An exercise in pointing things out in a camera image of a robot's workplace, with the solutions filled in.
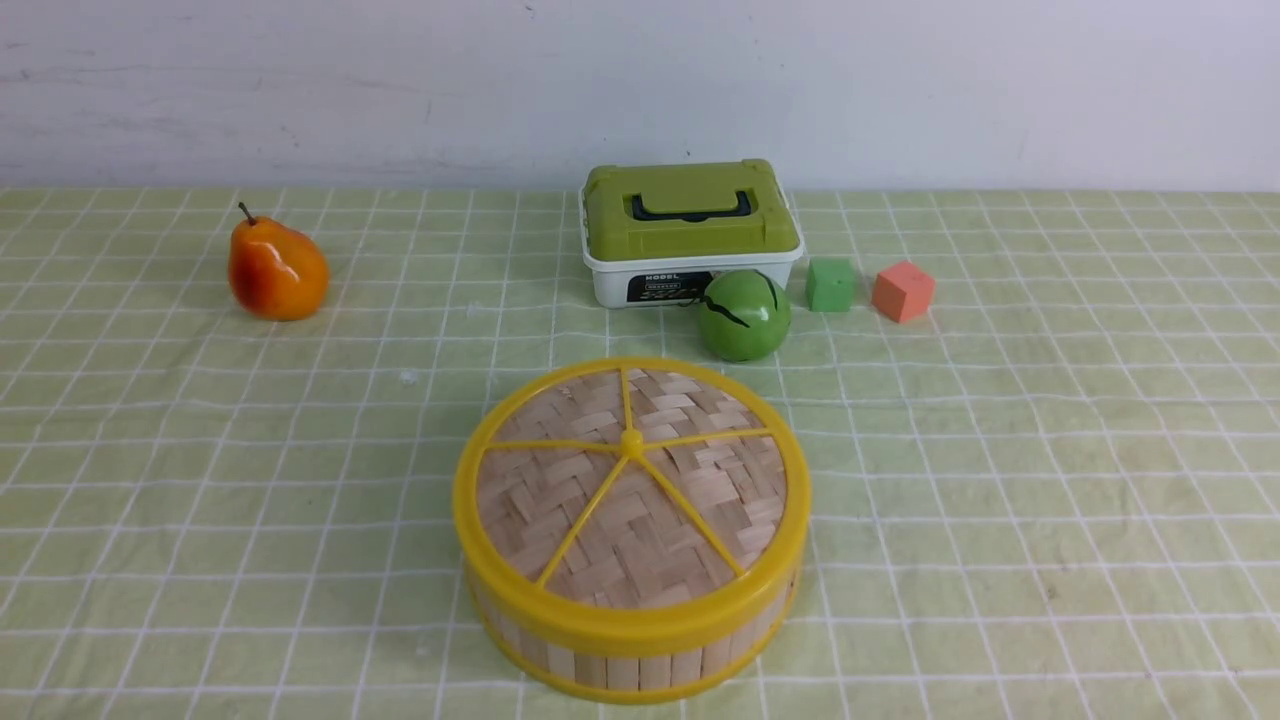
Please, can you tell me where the green foam cube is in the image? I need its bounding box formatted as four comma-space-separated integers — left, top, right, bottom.
805, 258, 858, 313

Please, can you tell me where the green toy fruit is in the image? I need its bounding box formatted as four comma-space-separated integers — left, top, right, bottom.
696, 269, 792, 363

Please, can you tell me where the yellow woven steamer lid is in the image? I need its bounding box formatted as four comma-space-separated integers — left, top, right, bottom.
452, 357, 812, 656

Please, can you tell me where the orange foam cube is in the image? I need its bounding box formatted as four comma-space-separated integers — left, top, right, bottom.
870, 261, 936, 324

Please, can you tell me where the green checked tablecloth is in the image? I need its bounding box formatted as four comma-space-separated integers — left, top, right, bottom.
1, 188, 1279, 719

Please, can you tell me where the yellow bamboo steamer basket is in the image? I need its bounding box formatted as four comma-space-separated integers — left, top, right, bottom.
463, 568, 803, 705

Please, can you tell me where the orange toy pear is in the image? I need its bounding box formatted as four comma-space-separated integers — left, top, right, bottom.
227, 201, 330, 322

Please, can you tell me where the green lidded storage box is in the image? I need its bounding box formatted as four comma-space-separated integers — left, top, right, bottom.
579, 158, 806, 309

